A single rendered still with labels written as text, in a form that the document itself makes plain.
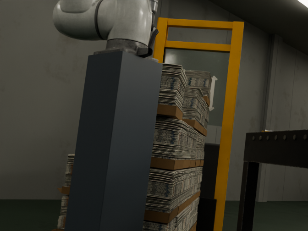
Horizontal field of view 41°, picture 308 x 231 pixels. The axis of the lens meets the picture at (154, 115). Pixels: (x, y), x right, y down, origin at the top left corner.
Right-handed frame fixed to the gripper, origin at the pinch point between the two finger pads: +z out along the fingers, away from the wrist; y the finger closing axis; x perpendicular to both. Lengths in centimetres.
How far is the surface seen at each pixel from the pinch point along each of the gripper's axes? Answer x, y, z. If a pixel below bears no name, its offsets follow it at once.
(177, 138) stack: -10.2, -18.1, 31.3
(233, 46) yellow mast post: -179, -30, -57
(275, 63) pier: -618, -90, -150
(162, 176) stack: -10, -13, 49
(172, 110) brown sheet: -7.4, -15.2, 19.8
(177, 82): -7.8, -15.8, 7.3
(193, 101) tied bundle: -68, -16, 7
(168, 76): -8.2, -11.4, 4.8
